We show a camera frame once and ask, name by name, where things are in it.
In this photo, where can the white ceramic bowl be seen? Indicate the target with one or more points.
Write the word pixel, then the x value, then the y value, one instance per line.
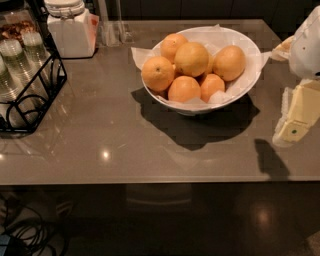
pixel 247 86

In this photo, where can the glass jar with nuts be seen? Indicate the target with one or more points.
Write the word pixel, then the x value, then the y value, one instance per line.
pixel 14 23

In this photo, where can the orange at bowl back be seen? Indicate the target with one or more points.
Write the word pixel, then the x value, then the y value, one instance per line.
pixel 170 45

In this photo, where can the white lidded jar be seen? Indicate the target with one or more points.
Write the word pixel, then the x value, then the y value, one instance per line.
pixel 73 28

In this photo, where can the black wire rack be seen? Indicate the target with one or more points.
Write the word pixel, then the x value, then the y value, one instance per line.
pixel 58 74

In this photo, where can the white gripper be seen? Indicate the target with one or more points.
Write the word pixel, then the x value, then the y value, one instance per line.
pixel 306 50

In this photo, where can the orange at bowl front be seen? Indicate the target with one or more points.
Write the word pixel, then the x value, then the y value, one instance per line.
pixel 184 88

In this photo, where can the clear acrylic stand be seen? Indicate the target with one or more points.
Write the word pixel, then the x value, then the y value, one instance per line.
pixel 114 32

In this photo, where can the orange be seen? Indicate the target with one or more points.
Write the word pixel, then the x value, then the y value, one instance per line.
pixel 170 45
pixel 157 73
pixel 191 59
pixel 229 63
pixel 184 88
pixel 211 84

